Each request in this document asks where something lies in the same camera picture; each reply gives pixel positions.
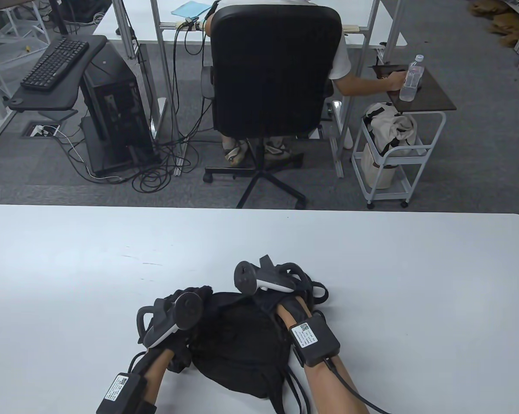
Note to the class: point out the person's right hand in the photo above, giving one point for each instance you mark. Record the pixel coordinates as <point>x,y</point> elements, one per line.
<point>268,302</point>

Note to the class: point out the person's left hand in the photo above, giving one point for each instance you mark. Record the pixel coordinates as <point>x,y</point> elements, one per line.
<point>199,291</point>

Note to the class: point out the dark grey tracking controller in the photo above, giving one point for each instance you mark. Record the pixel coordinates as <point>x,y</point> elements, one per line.
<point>189,310</point>
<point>246,278</point>

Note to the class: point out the black fabric bag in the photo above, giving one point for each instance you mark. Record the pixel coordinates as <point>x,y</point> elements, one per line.
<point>242,336</point>

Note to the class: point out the person's left forearm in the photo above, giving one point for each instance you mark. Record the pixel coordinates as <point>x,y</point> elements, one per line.
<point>155,371</point>

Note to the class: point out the person's right forearm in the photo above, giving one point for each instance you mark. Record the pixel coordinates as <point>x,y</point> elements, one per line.
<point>328,388</point>

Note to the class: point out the black wrist sensor box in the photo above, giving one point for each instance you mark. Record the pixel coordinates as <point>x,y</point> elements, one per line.
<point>315,343</point>
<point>117,392</point>

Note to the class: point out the white tote bag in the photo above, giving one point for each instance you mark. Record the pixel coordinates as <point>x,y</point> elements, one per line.
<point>378,172</point>

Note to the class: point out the black computer tower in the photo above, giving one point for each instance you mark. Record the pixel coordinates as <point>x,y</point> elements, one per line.
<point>112,108</point>

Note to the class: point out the black office chair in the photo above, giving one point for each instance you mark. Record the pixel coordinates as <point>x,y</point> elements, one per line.
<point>272,73</point>

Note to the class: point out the floor power outlet box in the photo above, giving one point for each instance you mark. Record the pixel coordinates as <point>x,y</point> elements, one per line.
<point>30,129</point>

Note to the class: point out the black curved side desk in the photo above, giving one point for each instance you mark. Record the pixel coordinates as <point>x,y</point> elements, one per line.
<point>48,101</point>

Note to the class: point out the clear plastic water bottle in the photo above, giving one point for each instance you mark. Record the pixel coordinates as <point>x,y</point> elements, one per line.
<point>410,82</point>

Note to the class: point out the white cart with brown top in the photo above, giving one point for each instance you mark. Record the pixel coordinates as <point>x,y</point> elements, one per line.
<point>432,92</point>

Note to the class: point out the white power strip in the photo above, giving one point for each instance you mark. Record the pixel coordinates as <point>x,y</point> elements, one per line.
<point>186,23</point>

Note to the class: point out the black keyboard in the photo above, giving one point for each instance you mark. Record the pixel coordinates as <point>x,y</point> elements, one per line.
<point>54,64</point>

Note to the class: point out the light blue paper folder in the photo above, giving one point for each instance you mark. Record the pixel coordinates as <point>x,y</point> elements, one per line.
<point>190,8</point>

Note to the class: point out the beige power strip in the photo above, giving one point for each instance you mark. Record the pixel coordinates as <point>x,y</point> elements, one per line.
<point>350,29</point>

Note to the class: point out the black monitor stand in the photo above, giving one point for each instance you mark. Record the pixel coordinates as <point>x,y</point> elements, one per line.
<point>62,17</point>

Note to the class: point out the pile of brown cardboard pieces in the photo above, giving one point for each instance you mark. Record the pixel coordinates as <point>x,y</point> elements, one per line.
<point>501,23</point>

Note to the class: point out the white desk frame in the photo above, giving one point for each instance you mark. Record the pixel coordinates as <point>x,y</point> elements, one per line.
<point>0,128</point>

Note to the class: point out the white desk with metal frame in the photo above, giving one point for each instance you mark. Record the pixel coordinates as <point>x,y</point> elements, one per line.
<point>112,30</point>

